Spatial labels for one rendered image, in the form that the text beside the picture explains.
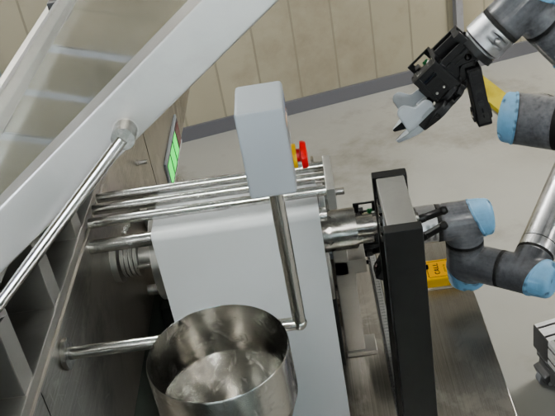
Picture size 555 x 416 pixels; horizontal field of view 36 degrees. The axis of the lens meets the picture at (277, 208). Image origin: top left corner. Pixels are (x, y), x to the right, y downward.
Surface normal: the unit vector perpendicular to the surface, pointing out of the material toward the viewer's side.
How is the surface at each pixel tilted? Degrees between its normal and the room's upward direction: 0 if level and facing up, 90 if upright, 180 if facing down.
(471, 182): 0
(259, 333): 90
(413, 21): 90
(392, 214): 0
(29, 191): 90
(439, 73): 90
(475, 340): 0
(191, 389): 73
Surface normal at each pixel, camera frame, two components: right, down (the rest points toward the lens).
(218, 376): 0.29, 0.18
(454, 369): -0.15, -0.84
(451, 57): 0.02, 0.53
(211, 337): 0.25, 0.47
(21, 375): 0.99, -0.14
